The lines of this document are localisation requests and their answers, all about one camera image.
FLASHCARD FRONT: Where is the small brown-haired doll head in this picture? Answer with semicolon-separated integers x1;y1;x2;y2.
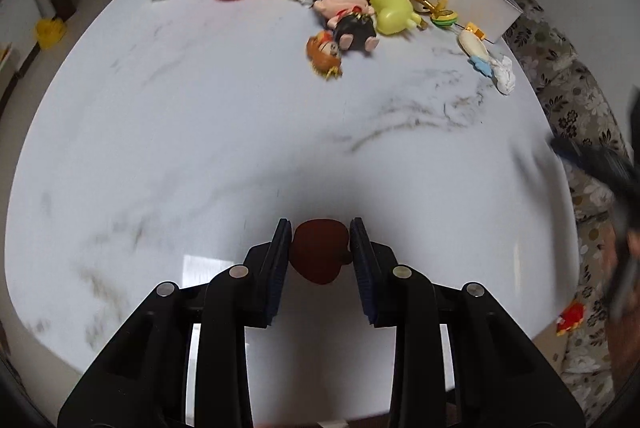
306;30;342;80

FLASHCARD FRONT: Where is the yellow potty chair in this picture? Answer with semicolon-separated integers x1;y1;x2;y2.
34;18;66;50

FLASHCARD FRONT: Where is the yellow-green dinosaur toy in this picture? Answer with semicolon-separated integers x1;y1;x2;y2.
369;0;424;36

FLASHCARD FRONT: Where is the dark red round object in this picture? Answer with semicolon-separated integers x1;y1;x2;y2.
290;219;350;285

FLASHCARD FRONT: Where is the floral sofa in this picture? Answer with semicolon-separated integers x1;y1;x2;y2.
504;0;639;425

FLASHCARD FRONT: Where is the big-head doll figure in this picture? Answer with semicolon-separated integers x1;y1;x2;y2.
312;0;378;54

